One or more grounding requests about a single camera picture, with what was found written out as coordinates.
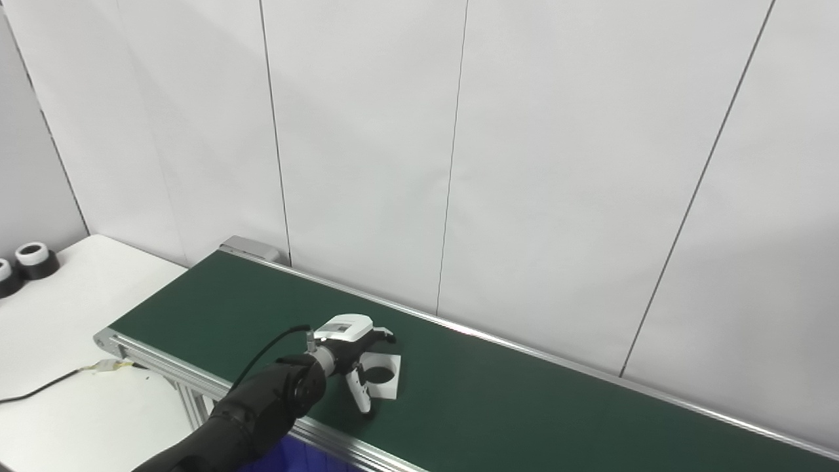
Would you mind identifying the black white tape roll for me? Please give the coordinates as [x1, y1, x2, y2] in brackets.
[14, 241, 60, 282]
[0, 258, 25, 300]

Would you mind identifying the green conveyor belt aluminium frame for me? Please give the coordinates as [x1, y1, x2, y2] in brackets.
[93, 236, 839, 472]

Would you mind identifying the blue bin with white parts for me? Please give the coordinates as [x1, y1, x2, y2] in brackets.
[237, 435, 360, 472]

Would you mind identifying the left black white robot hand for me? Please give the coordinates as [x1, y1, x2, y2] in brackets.
[313, 314, 397, 420]

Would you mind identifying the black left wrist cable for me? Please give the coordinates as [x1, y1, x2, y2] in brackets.
[231, 324, 314, 389]

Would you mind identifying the white square part with hole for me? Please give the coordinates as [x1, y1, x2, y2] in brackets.
[357, 351, 402, 401]

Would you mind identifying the black cable with white connector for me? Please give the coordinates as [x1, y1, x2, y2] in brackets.
[0, 359, 149, 405]

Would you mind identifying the aluminium conveyor leg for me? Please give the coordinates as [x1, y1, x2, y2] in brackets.
[172, 382, 218, 431]

